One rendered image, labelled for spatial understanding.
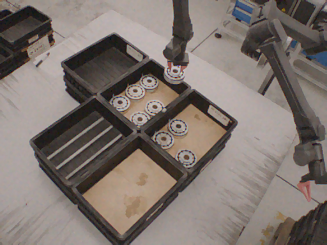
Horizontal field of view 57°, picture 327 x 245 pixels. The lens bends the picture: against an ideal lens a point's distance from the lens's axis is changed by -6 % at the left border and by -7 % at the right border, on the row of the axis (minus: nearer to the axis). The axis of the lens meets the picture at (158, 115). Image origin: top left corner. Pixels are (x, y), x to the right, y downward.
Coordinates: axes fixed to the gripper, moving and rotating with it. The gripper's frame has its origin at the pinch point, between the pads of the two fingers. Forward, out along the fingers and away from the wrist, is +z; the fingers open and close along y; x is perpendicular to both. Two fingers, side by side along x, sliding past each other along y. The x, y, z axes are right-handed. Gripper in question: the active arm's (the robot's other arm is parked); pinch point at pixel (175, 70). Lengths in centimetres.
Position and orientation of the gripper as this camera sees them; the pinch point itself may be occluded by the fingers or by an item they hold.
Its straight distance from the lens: 155.2
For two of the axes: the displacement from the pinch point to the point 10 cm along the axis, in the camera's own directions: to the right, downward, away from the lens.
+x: -0.3, -8.1, 5.9
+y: 9.9, 0.3, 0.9
